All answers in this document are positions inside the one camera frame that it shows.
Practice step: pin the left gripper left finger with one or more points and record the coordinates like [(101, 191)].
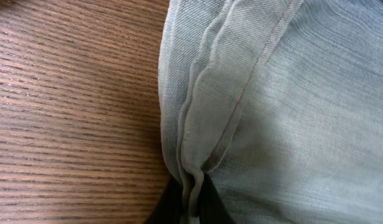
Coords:
[(169, 208)]

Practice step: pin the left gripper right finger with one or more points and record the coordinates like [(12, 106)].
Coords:
[(211, 209)]

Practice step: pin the light blue denim shorts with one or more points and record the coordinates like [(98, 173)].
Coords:
[(280, 104)]

